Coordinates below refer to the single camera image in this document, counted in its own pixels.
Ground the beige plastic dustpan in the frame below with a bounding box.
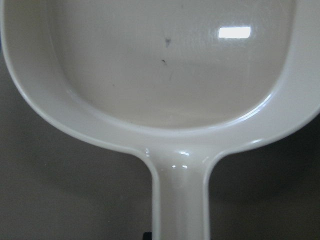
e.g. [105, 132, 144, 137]
[0, 0, 320, 240]

